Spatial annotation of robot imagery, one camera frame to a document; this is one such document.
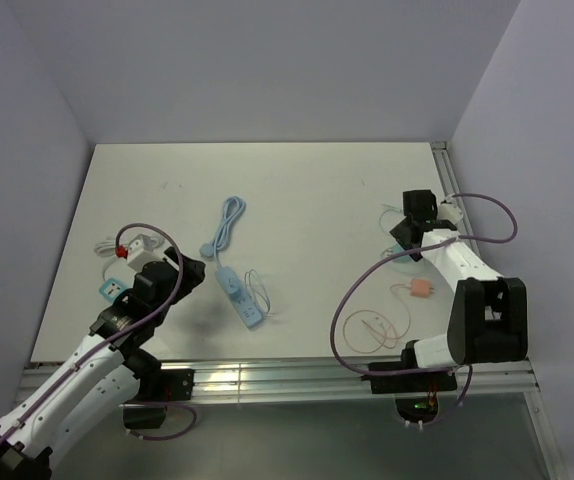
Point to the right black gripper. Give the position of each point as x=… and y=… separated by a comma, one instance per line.
x=398, y=232

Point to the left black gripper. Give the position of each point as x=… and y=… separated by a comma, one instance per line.
x=193, y=273

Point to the blue charger plug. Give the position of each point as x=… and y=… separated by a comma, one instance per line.
x=231, y=287

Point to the teal charger plug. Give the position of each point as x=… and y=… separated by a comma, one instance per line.
x=401, y=256

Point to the pink charger plug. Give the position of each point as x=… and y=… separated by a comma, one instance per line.
x=421, y=288

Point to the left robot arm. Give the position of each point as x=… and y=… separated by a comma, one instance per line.
x=108, y=368

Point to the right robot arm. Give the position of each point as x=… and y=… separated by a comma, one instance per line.
x=488, y=320

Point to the blue power strip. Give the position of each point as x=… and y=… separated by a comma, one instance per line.
x=244, y=305

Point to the teal power strip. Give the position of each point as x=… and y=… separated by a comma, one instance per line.
x=111, y=289

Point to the right side aluminium rail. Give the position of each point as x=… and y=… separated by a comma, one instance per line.
x=448, y=182

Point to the aluminium rail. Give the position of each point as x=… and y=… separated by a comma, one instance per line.
x=284, y=381
x=448, y=182

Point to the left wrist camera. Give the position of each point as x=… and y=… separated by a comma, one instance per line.
x=140, y=251

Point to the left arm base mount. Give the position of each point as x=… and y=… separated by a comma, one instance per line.
x=158, y=395

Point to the front aluminium rail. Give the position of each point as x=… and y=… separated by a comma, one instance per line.
x=284, y=381

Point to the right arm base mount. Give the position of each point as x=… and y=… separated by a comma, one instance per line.
x=416, y=394

